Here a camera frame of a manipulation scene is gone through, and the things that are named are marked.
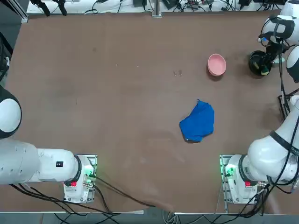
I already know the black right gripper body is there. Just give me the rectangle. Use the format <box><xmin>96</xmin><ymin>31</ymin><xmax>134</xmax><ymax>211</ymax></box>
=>
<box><xmin>264</xmin><ymin>41</ymin><xmax>287</xmax><ymax>64</ymax></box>

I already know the green and yellow sponge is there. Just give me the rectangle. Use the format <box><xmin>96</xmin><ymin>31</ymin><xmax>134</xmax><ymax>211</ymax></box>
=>
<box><xmin>254</xmin><ymin>61</ymin><xmax>270</xmax><ymax>76</ymax></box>

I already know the pink bowl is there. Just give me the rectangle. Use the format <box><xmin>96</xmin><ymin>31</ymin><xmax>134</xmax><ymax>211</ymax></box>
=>
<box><xmin>207</xmin><ymin>53</ymin><xmax>227</xmax><ymax>76</ymax></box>

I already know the white mug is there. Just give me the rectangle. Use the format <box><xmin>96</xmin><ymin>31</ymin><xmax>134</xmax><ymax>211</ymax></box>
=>
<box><xmin>289</xmin><ymin>95</ymin><xmax>299</xmax><ymax>112</ymax></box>

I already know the blue cloth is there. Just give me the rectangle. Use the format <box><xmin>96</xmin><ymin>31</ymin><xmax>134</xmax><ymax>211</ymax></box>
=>
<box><xmin>179</xmin><ymin>98</ymin><xmax>216</xmax><ymax>143</ymax></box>

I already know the black pan pale green handle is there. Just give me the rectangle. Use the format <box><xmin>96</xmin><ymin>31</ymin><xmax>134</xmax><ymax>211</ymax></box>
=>
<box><xmin>248</xmin><ymin>50</ymin><xmax>285</xmax><ymax>77</ymax></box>

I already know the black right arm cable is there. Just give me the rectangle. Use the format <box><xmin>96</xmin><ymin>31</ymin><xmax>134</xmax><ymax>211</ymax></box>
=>
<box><xmin>277</xmin><ymin>43</ymin><xmax>287</xmax><ymax>99</ymax></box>

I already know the black wire cup rack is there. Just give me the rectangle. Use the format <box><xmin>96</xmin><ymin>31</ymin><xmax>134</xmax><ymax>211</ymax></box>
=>
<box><xmin>277</xmin><ymin>94</ymin><xmax>293</xmax><ymax>122</ymax></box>

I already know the aluminium profile post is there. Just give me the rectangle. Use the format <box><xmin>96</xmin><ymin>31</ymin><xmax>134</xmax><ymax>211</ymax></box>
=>
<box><xmin>151</xmin><ymin>0</ymin><xmax>163</xmax><ymax>18</ymax></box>

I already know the black left arm base cable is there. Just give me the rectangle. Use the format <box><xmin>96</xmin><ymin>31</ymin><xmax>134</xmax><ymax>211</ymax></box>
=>
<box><xmin>93</xmin><ymin>175</ymin><xmax>157</xmax><ymax>209</ymax></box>

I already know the aluminium profile rail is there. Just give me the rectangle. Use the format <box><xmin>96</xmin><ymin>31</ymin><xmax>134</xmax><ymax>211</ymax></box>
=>
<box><xmin>0</xmin><ymin>0</ymin><xmax>29</xmax><ymax>23</ymax></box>

